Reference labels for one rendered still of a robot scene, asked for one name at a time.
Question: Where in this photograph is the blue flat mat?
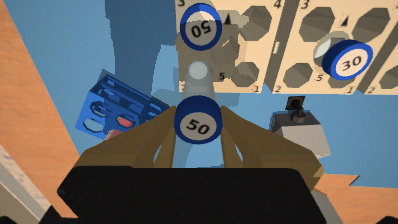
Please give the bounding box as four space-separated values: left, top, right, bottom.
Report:
3 0 398 188

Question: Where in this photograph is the blue tube rack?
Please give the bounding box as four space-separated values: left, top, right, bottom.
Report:
75 74 169 140

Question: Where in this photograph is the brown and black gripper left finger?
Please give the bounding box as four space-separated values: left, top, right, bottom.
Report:
72 106 176 168

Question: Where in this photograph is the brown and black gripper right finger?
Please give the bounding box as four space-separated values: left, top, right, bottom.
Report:
220 106 324 192

